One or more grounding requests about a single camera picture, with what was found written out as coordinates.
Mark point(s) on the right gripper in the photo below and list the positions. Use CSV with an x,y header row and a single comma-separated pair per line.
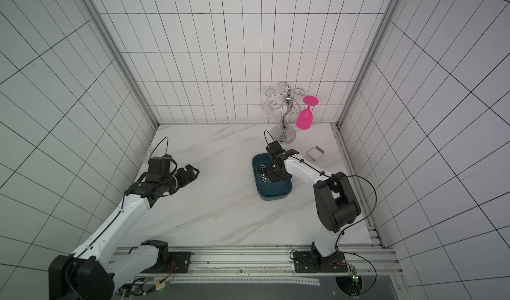
x,y
279,163

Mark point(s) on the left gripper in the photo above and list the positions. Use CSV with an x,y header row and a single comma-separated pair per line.
x,y
185,179

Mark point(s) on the teal storage box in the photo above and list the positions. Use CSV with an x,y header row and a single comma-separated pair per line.
x,y
267,188

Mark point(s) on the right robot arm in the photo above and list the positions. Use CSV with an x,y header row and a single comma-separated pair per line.
x,y
336,203

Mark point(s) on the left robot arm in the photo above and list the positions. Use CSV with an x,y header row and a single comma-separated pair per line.
x,y
89,272

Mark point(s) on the small white box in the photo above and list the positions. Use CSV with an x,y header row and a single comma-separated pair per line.
x,y
315,153

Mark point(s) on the chrome wine glass rack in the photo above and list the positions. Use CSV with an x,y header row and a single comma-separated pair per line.
x,y
283,132

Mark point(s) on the clear glass tumbler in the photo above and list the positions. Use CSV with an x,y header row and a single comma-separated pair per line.
x,y
144,153

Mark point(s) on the pink wine glass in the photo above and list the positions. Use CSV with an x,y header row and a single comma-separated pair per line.
x,y
305,117

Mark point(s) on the clear hanging wine glass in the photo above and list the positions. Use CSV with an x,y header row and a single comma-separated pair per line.
x,y
267,107

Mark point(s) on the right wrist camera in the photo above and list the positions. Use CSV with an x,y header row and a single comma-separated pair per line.
x,y
274,149

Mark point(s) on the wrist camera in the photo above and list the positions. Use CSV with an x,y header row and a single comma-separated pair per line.
x,y
160,165
274,149

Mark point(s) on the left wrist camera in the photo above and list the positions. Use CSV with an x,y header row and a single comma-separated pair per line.
x,y
160,165

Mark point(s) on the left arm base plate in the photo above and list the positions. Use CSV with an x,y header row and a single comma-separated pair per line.
x,y
176,262

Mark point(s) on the aluminium mounting rail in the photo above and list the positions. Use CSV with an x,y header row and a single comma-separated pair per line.
x,y
253,264

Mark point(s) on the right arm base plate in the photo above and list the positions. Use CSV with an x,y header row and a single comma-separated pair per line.
x,y
313,262

